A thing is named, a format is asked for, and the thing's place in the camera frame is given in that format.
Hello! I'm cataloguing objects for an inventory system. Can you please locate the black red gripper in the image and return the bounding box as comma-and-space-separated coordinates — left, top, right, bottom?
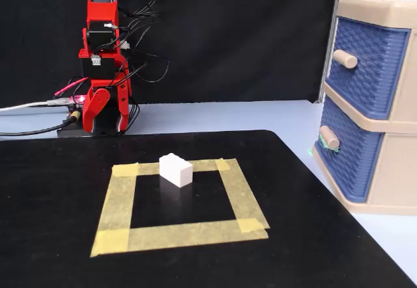
82, 72, 132, 133

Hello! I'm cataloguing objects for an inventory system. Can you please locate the white cube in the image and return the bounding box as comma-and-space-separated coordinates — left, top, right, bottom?
158, 152, 194, 188

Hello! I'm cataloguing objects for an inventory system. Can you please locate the blue drawer with taped knob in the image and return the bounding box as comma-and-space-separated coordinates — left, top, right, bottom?
313, 96, 385, 203

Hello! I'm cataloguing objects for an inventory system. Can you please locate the blue drawer with plain knob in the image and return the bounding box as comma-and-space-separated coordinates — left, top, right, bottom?
324, 16, 411, 120

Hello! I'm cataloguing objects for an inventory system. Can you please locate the controller circuit board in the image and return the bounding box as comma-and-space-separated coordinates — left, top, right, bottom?
65, 94, 89, 111

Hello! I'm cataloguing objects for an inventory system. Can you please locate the yellow masking tape strip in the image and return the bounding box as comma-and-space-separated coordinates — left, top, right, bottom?
215, 158, 270, 233
111, 158, 238, 177
90, 162, 139, 256
90, 218, 270, 258

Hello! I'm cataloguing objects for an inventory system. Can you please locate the black rectangular mat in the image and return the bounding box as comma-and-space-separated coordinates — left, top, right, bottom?
0, 130, 417, 288

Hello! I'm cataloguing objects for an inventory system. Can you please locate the black backdrop cloth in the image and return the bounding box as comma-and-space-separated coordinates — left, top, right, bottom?
0, 0, 340, 106

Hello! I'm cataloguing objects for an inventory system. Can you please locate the green tape on knob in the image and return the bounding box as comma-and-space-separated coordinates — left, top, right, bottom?
306, 134, 341, 157

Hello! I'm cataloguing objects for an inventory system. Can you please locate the beige box lid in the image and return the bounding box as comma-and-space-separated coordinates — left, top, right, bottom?
311, 0, 417, 216

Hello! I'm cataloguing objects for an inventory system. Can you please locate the red wire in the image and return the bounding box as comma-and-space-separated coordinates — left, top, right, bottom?
53, 0, 139, 97

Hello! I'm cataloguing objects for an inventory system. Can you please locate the black power cable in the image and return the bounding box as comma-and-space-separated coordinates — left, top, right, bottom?
0, 110, 81, 137

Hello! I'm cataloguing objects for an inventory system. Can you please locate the white USB cable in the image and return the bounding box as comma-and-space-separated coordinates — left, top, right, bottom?
0, 97, 71, 113

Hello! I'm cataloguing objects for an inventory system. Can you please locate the black servo cable bundle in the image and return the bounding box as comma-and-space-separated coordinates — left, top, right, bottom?
110, 0, 171, 136

